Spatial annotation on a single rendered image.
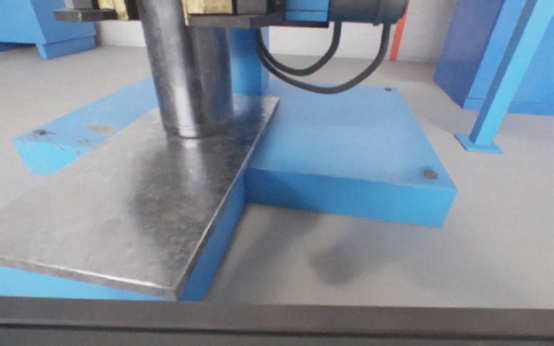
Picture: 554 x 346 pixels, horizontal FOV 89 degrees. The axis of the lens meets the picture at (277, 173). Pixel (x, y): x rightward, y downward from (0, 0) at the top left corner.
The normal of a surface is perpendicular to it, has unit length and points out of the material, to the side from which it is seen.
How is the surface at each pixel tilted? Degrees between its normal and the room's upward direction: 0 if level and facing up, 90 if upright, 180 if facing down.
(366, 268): 0
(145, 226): 0
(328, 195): 90
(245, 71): 90
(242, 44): 90
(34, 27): 90
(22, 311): 0
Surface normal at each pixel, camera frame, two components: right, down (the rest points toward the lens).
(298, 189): -0.18, 0.54
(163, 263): 0.02, -0.84
